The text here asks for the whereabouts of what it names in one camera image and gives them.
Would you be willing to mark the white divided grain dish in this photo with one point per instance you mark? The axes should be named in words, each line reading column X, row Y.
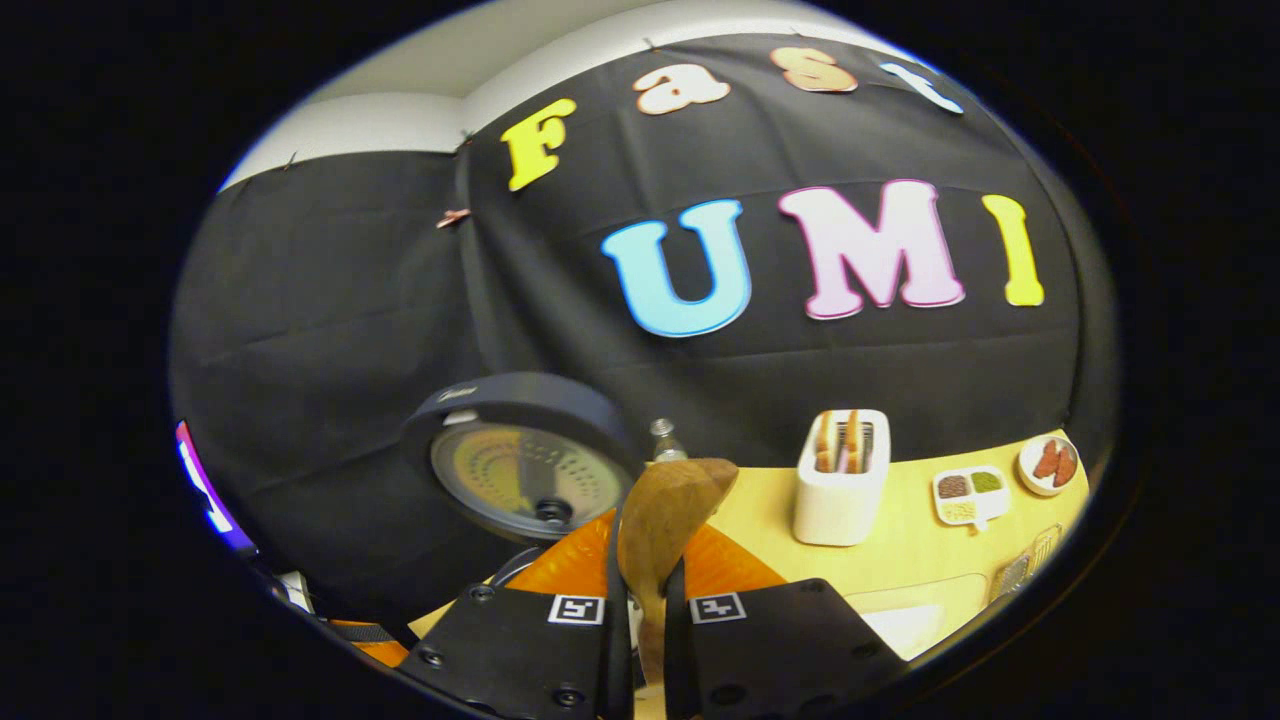
column 975, row 505

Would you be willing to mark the white toaster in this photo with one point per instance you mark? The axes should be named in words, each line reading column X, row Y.
column 840, row 510

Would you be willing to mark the toast bread slice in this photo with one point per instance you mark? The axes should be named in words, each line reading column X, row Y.
column 851, row 445
column 825, row 445

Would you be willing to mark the white round plate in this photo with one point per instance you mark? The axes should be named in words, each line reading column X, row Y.
column 1028, row 470

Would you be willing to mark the wooden spoon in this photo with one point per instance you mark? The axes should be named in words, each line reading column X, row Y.
column 665, row 510

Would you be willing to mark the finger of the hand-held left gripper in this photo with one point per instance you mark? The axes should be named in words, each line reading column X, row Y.
column 380, row 652

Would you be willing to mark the grey black rice cooker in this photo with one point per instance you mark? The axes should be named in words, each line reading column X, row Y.
column 520, row 400

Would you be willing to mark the small glass bottle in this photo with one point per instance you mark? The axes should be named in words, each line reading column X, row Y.
column 665, row 445

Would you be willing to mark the white rice box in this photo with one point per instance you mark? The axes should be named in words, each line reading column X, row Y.
column 910, row 630

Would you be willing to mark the red cloth clip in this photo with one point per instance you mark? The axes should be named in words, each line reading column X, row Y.
column 453, row 218

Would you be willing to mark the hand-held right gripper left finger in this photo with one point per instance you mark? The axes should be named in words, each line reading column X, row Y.
column 510, row 660

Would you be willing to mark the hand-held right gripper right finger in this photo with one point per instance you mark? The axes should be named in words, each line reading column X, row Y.
column 770, row 650

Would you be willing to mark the red meat slice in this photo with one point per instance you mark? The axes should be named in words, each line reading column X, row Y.
column 1046, row 460
column 1065, row 468

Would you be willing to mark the black backdrop cloth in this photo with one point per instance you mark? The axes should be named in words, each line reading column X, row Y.
column 330, row 330

